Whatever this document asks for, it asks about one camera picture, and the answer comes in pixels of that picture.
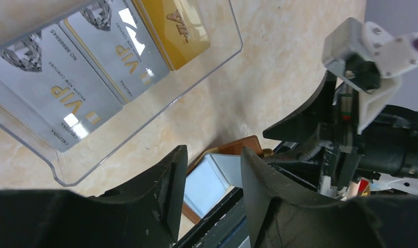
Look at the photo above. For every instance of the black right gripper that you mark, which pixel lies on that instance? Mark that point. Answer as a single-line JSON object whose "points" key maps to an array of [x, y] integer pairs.
{"points": [[385, 153]]}

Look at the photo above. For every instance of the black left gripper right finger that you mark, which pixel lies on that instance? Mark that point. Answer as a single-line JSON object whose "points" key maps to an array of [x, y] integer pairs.
{"points": [[282, 213]]}

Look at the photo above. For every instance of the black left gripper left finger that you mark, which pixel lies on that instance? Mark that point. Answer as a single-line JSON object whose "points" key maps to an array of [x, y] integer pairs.
{"points": [[145, 211]]}

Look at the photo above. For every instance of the brown leather card holder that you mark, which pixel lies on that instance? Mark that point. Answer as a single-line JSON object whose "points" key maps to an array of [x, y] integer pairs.
{"points": [[214, 173]]}

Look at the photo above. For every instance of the gold VIP card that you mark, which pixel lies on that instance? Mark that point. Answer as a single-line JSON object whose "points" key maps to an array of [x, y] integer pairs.
{"points": [[177, 29]]}

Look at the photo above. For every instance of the clear plastic card box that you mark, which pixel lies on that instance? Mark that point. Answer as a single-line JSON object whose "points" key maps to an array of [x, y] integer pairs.
{"points": [[27, 161]]}

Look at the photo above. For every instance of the silver vip card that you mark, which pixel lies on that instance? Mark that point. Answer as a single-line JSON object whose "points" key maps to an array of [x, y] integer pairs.
{"points": [[116, 43], [48, 85]]}

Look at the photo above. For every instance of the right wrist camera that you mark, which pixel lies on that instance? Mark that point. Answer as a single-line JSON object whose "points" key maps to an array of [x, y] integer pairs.
{"points": [[371, 61]]}

